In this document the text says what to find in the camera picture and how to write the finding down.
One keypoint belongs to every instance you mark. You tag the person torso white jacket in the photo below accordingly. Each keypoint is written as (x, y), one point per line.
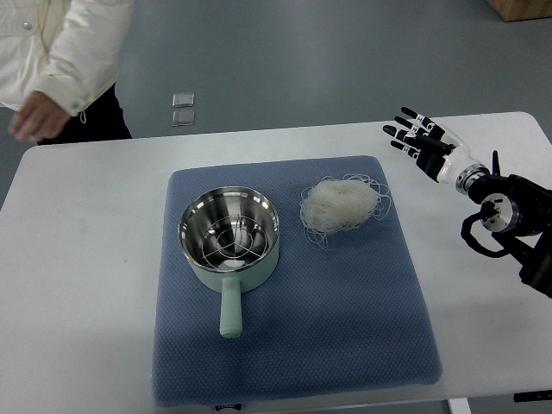
(28, 29)

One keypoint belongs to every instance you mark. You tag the wooden box corner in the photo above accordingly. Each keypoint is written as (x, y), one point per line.
(521, 10)

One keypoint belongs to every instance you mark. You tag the metal floor plate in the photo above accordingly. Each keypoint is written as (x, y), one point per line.
(183, 117)
(183, 100)

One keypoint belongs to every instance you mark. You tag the mint green steel pot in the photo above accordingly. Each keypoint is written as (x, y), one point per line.
(209, 208)

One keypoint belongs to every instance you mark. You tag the lower metal floor plate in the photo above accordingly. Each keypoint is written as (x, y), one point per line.
(183, 117)

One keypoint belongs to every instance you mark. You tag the white vermicelli noodle bundle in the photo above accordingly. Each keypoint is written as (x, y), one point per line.
(335, 206)

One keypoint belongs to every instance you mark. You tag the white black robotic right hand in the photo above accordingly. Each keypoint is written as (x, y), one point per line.
(438, 152)

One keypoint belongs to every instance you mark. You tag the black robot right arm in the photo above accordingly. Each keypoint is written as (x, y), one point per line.
(517, 212)

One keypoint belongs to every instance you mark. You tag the person's bare hand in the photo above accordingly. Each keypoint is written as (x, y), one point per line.
(38, 119)

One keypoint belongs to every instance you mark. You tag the blue textured mat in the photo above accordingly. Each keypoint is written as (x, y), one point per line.
(348, 317)

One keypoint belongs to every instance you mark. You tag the white jacket sleeve forearm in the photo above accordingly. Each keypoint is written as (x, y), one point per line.
(82, 63)

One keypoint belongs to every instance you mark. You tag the wire steaming rack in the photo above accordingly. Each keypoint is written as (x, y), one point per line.
(233, 242)

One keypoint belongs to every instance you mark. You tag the upper metal floor plate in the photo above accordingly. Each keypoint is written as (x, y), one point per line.
(183, 100)

